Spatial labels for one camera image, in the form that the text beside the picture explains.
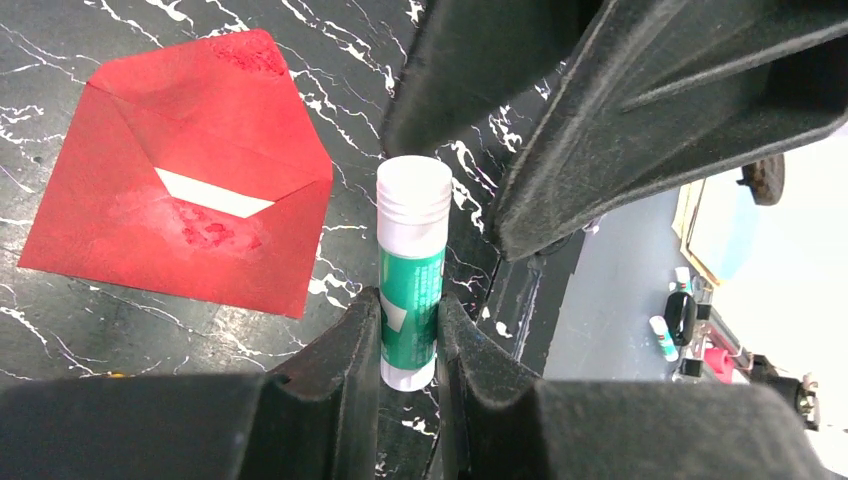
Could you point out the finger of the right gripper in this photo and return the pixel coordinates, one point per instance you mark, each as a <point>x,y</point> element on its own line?
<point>657,94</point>
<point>469,57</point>

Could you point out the red envelope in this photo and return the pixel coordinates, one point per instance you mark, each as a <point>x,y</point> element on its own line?
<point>223,110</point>

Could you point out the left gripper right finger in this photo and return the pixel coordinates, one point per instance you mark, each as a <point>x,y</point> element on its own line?
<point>500,420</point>

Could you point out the beige letter paper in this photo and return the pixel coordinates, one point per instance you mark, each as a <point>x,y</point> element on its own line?
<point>211,196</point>

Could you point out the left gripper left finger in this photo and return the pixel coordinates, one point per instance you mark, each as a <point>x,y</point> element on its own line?
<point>315,416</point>

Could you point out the green white glue stick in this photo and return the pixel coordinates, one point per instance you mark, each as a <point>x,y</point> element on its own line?
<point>413,208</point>

